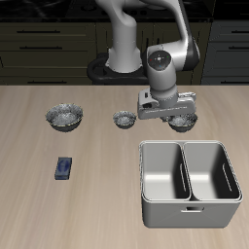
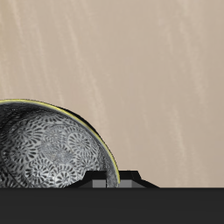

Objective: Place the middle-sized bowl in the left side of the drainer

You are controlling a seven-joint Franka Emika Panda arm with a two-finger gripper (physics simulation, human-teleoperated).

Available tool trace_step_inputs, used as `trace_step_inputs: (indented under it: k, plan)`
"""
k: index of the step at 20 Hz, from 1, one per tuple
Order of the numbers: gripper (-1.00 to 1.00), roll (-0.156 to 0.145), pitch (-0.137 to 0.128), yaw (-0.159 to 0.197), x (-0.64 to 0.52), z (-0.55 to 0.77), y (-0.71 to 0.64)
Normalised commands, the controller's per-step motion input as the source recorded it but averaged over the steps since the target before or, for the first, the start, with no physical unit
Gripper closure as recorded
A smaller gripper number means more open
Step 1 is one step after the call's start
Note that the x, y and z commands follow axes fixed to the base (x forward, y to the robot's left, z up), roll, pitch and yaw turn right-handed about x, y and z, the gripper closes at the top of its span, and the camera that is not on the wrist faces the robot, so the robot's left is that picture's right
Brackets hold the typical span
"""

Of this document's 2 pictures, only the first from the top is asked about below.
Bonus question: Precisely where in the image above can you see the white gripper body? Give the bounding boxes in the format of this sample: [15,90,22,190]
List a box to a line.
[137,91,197,122]

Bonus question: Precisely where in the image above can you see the middle-sized grey speckled bowl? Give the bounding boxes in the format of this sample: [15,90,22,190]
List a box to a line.
[166,112,198,133]

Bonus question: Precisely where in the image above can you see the small grey speckled bowl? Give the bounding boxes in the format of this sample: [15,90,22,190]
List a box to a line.
[112,110,138,130]

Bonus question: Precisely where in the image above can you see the large grey speckled bowl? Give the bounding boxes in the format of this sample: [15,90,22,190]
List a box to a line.
[45,102,85,133]

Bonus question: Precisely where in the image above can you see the white two-bin basket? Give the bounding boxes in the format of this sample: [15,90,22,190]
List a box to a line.
[138,139,244,230]

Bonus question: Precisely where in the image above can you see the dark blue flat box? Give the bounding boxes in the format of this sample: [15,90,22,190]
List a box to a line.
[53,157,74,182]

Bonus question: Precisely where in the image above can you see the dark kitchen cupboards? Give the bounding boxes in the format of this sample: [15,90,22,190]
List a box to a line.
[0,0,249,87]

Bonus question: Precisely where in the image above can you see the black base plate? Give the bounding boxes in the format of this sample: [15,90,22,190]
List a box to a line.
[87,53,151,83]

